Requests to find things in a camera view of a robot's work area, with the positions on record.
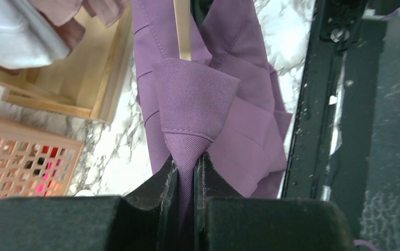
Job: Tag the orange plastic file organizer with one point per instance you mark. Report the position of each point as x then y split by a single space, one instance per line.
35 162

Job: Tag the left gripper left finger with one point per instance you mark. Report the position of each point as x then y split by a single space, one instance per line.
145 219

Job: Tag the white skirt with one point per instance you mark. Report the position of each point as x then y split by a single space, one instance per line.
26 38

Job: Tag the purple cloth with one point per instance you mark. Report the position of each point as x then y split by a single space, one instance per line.
225 101

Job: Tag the pink clothes pile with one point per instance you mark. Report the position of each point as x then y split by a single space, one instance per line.
67 16

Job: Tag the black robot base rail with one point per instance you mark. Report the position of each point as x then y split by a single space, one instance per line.
333 124

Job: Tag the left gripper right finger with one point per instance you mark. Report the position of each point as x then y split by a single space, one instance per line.
225 220

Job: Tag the wooden hanger rack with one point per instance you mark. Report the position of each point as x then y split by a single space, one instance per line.
87 84

